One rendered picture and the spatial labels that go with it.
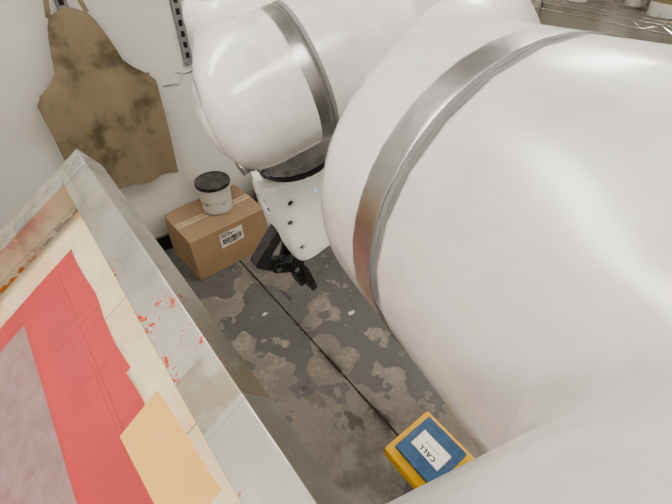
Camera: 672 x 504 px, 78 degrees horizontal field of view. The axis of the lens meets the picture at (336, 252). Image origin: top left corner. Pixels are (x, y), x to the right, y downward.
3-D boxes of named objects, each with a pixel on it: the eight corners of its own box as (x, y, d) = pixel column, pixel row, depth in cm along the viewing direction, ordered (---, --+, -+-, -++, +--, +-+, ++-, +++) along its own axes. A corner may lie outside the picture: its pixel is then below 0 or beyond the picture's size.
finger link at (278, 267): (276, 273, 40) (296, 306, 46) (301, 253, 41) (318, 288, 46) (259, 255, 42) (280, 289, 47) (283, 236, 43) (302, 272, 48)
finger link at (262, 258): (242, 250, 37) (267, 280, 42) (307, 196, 39) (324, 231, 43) (236, 243, 38) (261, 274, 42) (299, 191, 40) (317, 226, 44)
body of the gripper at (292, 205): (267, 193, 31) (308, 274, 40) (366, 120, 34) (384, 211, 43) (221, 154, 36) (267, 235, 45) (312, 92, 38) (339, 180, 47)
